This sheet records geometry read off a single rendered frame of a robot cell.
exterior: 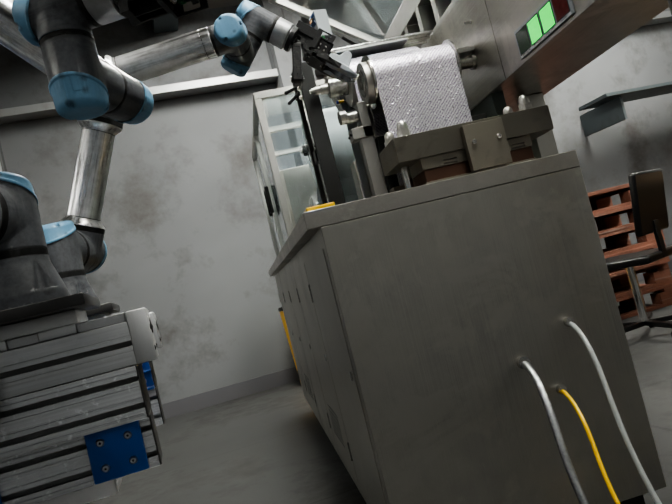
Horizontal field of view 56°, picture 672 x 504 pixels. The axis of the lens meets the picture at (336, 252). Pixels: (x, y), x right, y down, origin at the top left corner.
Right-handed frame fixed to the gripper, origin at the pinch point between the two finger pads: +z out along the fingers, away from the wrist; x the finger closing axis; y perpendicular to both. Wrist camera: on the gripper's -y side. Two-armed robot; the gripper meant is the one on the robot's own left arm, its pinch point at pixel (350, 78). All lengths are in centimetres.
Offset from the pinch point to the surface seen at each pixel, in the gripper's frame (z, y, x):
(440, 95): 23.7, 5.4, -5.9
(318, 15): -21, 36, 52
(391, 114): 14.0, -5.9, -5.9
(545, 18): 33, 17, -41
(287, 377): 60, -110, 367
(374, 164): 16.5, -17.9, 2.2
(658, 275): 253, 75, 242
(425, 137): 22.2, -14.5, -25.6
